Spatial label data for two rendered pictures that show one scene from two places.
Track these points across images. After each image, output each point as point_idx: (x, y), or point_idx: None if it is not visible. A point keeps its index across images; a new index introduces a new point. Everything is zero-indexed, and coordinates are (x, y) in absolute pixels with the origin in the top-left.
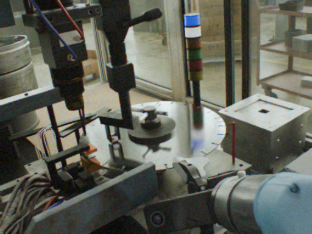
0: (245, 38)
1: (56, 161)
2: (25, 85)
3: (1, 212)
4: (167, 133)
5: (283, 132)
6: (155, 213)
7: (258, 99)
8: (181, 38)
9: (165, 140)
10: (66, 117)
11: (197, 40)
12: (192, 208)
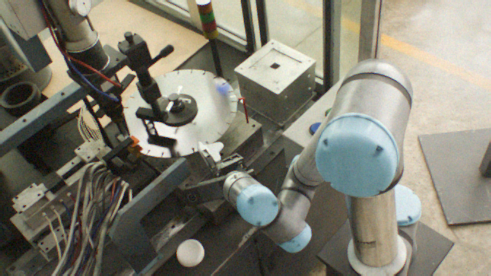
0: None
1: (112, 158)
2: None
3: (69, 193)
4: (191, 116)
5: (290, 89)
6: (190, 194)
7: (272, 49)
8: None
9: (190, 122)
10: None
11: (207, 6)
12: (212, 190)
